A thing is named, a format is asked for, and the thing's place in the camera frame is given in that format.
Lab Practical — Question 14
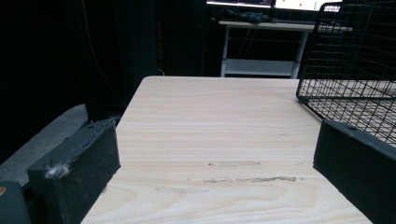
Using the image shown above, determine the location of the black wire basket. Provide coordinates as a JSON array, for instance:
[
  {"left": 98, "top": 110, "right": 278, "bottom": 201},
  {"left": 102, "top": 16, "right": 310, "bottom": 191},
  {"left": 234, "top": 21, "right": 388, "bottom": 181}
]
[{"left": 296, "top": 0, "right": 396, "bottom": 148}]

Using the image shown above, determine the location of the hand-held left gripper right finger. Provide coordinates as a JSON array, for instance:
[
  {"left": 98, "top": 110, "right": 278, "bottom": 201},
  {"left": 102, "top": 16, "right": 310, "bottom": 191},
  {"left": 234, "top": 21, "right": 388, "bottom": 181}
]
[{"left": 313, "top": 119, "right": 396, "bottom": 224}]

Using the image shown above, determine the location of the white desk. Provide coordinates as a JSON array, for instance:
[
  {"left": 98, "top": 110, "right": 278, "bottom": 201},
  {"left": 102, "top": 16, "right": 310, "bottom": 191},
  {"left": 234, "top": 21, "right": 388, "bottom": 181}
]
[{"left": 218, "top": 20, "right": 353, "bottom": 79}]

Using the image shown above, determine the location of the computer monitor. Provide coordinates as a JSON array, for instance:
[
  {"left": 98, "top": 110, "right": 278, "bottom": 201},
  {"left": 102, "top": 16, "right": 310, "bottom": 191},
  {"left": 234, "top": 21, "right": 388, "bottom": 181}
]
[
  {"left": 205, "top": 0, "right": 273, "bottom": 9},
  {"left": 274, "top": 0, "right": 344, "bottom": 13}
]

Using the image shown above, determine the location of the dark cloth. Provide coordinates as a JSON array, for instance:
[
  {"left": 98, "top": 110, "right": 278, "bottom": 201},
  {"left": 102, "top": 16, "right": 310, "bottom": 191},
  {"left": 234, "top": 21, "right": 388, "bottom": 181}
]
[{"left": 212, "top": 7, "right": 278, "bottom": 24}]

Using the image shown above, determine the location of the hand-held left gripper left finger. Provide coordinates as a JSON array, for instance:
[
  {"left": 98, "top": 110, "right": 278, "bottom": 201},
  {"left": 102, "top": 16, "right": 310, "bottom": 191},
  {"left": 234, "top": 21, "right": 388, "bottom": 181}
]
[{"left": 26, "top": 119, "right": 121, "bottom": 224}]

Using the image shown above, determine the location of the thin cable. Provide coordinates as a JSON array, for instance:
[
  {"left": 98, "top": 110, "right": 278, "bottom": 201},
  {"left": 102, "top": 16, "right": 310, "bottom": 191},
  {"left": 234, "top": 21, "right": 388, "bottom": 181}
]
[{"left": 80, "top": 0, "right": 129, "bottom": 108}]

